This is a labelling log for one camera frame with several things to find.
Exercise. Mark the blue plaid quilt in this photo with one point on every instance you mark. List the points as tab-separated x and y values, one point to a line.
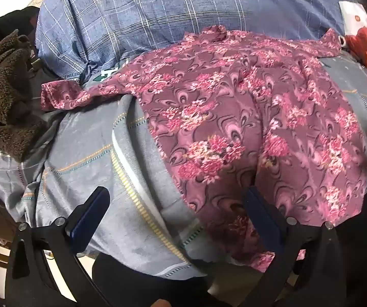
157	16

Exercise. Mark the grey printed bed sheet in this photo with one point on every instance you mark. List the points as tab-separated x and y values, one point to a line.
90	166

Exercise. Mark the brown fleece garment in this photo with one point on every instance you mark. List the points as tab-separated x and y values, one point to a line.
4	96

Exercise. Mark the pink floral shirt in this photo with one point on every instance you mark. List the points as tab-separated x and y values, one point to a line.
234	102

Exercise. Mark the person's black pants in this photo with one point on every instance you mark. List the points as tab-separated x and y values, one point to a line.
125	278

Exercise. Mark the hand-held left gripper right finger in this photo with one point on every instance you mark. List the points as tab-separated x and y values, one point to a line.
263	220

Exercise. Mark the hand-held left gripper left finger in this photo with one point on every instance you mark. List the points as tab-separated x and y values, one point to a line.
86	222

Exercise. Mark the black cloth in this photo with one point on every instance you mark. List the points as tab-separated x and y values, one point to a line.
14	20

